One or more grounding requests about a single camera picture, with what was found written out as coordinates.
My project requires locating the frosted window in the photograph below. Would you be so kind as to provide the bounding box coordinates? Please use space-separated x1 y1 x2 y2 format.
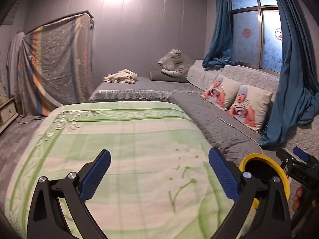
228 0 283 74

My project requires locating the grey bolster pillow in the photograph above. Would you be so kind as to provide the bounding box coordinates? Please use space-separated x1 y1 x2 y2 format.
149 70 190 83

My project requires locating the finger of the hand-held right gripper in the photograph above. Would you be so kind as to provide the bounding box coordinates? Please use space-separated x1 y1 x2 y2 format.
293 146 312 163
275 147 298 171

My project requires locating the crumpled cream cloth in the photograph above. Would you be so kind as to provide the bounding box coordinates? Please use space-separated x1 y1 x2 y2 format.
103 68 138 84

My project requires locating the green floral blanket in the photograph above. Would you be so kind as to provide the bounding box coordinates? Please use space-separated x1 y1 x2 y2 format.
5 101 250 239

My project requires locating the white tiger plush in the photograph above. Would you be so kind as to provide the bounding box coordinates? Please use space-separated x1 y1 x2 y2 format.
158 49 193 77

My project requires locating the person's right hand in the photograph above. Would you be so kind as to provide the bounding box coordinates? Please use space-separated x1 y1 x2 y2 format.
292 187 306 212

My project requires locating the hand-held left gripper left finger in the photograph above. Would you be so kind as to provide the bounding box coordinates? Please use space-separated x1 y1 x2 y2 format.
26 149 112 239

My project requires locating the baby print pillow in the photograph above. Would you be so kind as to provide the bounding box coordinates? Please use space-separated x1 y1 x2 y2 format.
202 75 241 110
228 85 274 133

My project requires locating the white power cable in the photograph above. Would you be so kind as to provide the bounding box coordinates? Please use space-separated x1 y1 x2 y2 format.
211 105 265 155

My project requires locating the white hanging cloth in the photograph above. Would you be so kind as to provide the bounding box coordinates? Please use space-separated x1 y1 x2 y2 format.
6 31 25 97

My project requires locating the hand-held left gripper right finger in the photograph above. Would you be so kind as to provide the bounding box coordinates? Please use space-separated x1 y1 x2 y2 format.
208 147 292 239

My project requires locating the white low cabinet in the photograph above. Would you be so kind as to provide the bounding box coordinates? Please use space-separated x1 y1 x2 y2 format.
0 98 19 132

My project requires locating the grey quilted cover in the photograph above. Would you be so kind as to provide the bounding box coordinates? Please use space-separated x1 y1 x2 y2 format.
88 77 319 219

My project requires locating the striped grey sheet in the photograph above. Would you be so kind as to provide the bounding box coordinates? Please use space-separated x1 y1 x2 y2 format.
16 11 95 116

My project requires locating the blue curtain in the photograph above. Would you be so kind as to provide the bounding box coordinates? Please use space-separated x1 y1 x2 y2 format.
259 0 319 147
202 0 240 70

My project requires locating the yellow rimmed black trash bin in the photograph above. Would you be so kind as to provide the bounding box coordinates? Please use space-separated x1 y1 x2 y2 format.
238 153 291 208

